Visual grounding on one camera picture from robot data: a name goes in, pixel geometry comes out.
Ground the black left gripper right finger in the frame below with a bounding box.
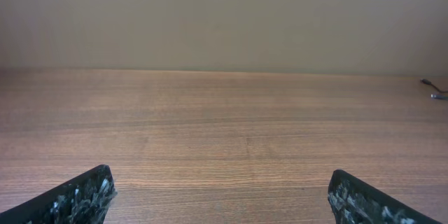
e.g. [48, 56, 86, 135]
[328, 169, 438, 224]

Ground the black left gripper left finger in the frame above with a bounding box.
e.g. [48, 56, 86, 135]
[1, 164, 117, 224]

